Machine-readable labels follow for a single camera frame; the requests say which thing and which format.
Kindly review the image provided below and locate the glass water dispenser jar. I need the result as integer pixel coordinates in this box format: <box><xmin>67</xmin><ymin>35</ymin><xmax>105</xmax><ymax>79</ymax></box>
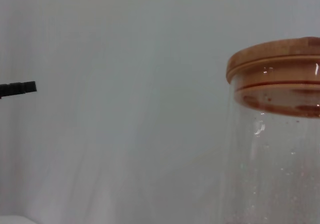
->
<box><xmin>224</xmin><ymin>83</ymin><xmax>320</xmax><ymax>224</ymax></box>

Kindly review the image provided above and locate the round bamboo jar lid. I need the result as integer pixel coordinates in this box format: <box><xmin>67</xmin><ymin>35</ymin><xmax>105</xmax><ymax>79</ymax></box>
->
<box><xmin>226</xmin><ymin>36</ymin><xmax>320</xmax><ymax>120</ymax></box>

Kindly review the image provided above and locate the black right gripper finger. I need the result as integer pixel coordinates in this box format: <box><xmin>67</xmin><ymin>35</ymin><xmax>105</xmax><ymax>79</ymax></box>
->
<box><xmin>0</xmin><ymin>81</ymin><xmax>38</xmax><ymax>101</ymax></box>

